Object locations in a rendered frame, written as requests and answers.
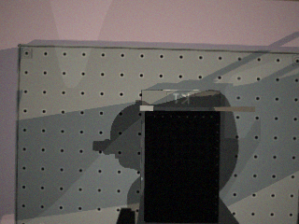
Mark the grey perforated base plate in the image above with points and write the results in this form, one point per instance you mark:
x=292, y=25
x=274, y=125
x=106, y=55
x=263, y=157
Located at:
x=78, y=128

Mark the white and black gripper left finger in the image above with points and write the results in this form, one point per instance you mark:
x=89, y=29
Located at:
x=126, y=216

